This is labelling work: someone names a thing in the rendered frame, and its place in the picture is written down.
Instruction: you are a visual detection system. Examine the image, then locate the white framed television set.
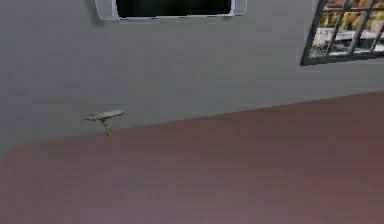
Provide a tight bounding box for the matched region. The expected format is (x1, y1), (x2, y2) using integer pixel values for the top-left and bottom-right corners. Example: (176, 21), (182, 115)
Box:
(94, 0), (248, 22)

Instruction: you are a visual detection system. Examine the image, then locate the black framed window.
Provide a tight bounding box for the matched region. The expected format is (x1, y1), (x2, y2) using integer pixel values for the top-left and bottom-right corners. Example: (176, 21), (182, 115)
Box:
(299, 0), (384, 67)

